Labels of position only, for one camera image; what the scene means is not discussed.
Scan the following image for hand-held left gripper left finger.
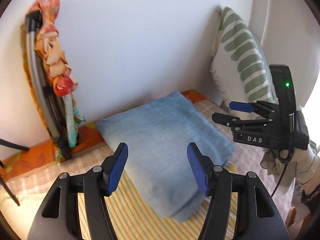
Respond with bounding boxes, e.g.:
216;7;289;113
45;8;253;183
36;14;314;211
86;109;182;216
26;142;129;240

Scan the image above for yellow striped mat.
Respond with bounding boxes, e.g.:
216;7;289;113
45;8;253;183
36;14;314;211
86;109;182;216
75;160;238;240

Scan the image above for green patterned white pillow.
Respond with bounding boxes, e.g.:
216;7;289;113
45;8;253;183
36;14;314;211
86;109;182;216
210;6;280;108

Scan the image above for blue denim pants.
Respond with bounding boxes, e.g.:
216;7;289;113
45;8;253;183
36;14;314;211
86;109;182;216
95;91;237;222

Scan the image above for black tripod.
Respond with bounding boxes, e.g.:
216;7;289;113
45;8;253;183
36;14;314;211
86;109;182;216
0;137;30;207

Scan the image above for person's right forearm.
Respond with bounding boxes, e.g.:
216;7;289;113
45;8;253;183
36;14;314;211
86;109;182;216
295;152;320;207

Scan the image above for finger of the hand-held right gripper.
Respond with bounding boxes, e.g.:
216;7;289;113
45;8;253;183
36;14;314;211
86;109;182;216
212;112;274;132
229;100;279;120

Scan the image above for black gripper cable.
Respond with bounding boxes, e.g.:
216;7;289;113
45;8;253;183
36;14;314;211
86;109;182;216
271;114;294;198

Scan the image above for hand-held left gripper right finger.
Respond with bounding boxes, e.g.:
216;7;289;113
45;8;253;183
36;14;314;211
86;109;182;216
187;142;292;240

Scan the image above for person's right hand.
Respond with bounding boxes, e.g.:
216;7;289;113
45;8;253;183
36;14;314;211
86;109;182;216
259;146;310;188

